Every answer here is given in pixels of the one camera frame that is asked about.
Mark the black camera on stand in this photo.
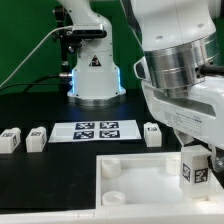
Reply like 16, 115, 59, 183
52, 6, 107, 90

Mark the white camera cable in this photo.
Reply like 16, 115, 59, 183
0, 25, 74, 88

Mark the white square table top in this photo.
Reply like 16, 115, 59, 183
96, 152, 224, 208

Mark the white sheet with tags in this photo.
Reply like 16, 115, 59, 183
49, 120, 141, 143

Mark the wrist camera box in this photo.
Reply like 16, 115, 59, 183
134, 57, 150, 81

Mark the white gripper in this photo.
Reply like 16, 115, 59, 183
142, 77, 224, 173

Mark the white obstacle fixture rail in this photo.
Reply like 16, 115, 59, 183
0, 202, 224, 224

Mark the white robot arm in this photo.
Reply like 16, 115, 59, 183
58, 0, 224, 150

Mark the black cable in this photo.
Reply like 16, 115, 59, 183
0, 74, 73, 93

